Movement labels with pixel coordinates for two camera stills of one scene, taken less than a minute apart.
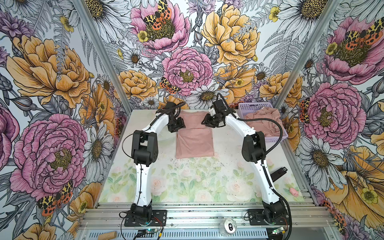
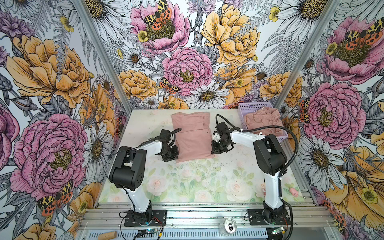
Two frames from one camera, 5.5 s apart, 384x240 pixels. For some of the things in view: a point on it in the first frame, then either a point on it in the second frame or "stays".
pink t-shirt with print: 195,140 stays
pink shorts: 268,127 stays
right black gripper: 207,121 to 215,150
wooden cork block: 107,235 stays
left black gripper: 181,125 to 174,157
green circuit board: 147,232 stays
